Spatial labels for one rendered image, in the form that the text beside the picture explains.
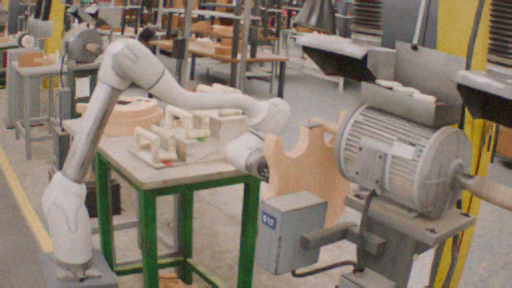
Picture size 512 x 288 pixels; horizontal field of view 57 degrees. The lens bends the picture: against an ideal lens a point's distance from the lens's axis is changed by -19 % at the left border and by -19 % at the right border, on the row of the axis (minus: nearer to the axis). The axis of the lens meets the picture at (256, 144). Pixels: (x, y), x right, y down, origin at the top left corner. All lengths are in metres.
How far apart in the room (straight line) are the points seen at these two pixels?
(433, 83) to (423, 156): 0.27
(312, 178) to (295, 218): 0.31
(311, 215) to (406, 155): 0.31
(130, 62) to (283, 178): 0.60
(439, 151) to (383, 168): 0.18
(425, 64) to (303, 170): 0.52
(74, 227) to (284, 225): 0.72
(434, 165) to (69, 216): 1.14
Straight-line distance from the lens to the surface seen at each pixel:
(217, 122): 2.42
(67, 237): 1.83
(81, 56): 3.87
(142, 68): 1.79
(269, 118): 2.04
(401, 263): 1.53
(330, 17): 1.66
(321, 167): 1.79
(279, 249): 1.51
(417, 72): 1.63
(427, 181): 1.40
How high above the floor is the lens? 1.67
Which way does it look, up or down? 16 degrees down
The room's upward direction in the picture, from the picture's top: 4 degrees clockwise
